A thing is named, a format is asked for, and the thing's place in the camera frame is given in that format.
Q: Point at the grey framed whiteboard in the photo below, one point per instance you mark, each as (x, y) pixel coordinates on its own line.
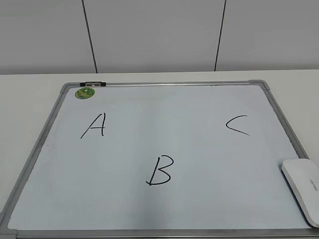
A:
(159, 161)

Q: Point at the green round magnet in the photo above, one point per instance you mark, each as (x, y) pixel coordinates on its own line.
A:
(84, 93)

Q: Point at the black marker clip holder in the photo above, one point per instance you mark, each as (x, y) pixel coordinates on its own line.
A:
(92, 84)

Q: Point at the white board eraser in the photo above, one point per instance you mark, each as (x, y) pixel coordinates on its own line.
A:
(302, 176)

